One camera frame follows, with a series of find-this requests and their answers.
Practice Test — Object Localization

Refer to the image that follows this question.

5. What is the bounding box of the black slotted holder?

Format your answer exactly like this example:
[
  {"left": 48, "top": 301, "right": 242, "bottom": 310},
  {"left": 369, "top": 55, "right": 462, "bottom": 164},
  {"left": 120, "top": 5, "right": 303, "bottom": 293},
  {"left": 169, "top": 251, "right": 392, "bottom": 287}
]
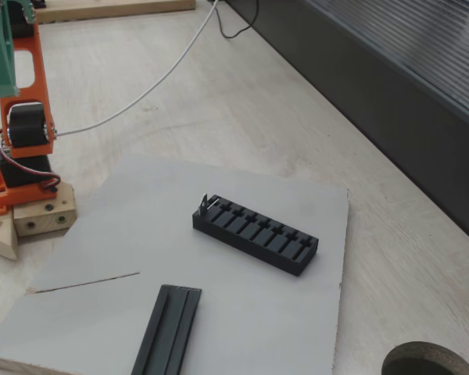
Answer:
[{"left": 192, "top": 194, "right": 320, "bottom": 277}]

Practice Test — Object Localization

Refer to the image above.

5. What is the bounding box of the black aluminium profile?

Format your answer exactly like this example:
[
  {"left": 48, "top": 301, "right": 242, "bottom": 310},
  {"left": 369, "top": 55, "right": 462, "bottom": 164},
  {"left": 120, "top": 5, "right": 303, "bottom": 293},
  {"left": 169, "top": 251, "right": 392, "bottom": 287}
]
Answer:
[{"left": 131, "top": 284, "right": 202, "bottom": 375}]

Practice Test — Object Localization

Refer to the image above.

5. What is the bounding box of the base servo wire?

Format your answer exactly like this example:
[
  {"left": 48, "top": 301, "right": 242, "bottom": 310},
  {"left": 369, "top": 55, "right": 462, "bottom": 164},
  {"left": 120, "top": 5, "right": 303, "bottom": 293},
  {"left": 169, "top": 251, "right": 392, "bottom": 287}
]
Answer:
[{"left": 0, "top": 150, "right": 62, "bottom": 192}]

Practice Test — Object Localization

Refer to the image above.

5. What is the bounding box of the wooden base beam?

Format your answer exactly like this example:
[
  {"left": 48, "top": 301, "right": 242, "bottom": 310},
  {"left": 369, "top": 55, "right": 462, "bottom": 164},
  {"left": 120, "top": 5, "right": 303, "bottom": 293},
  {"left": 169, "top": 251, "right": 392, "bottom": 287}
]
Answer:
[{"left": 13, "top": 182, "right": 78, "bottom": 238}]

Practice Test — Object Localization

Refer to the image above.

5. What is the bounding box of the white USB cable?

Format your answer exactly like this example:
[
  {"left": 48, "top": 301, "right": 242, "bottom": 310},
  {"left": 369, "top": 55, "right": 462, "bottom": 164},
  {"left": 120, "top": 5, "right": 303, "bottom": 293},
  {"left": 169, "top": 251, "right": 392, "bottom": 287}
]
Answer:
[{"left": 55, "top": 0, "right": 220, "bottom": 137}]

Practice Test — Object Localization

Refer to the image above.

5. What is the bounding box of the black power cable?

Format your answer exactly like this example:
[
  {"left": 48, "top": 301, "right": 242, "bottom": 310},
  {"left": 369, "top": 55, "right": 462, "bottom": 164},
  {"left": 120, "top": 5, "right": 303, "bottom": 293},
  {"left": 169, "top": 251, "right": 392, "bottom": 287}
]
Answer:
[{"left": 214, "top": 0, "right": 259, "bottom": 40}]

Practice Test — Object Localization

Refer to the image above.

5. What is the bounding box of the grey plywood board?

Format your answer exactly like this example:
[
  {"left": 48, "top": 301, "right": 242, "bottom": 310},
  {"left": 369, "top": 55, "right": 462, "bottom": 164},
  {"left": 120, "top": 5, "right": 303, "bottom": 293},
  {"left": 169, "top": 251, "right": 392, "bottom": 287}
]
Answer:
[{"left": 0, "top": 153, "right": 351, "bottom": 375}]

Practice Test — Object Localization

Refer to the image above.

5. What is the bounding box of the thin silver metal tool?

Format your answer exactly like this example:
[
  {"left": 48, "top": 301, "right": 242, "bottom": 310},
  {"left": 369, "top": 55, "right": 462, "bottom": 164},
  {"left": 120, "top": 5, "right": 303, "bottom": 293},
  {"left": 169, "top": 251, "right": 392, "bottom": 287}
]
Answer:
[{"left": 197, "top": 193, "right": 222, "bottom": 216}]

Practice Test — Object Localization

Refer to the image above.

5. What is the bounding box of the wooden wedge block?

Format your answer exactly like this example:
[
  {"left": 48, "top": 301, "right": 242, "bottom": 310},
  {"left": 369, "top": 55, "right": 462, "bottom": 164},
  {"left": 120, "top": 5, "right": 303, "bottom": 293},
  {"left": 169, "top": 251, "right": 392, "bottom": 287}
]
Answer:
[{"left": 0, "top": 210, "right": 20, "bottom": 262}]

